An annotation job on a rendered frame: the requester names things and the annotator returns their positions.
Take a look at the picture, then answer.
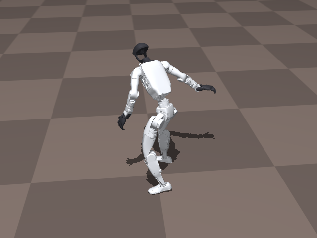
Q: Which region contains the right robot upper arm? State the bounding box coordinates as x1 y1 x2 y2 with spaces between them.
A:
161 61 187 82

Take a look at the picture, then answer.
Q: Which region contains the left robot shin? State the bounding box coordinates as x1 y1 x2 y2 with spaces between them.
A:
143 153 165 187

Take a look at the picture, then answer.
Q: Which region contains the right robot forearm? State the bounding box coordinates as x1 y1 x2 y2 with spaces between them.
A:
184 75 200 92

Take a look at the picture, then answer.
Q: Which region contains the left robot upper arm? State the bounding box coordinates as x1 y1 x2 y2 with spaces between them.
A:
130 67 142 99

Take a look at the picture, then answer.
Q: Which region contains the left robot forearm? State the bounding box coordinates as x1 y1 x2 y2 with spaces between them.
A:
123 90 136 117

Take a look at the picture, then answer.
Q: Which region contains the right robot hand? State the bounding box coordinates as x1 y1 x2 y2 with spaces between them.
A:
196 84 216 94

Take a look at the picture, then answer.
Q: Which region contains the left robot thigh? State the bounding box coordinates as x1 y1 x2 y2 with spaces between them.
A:
142 113 165 160

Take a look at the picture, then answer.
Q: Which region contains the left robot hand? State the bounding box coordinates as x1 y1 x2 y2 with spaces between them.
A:
118 113 131 130

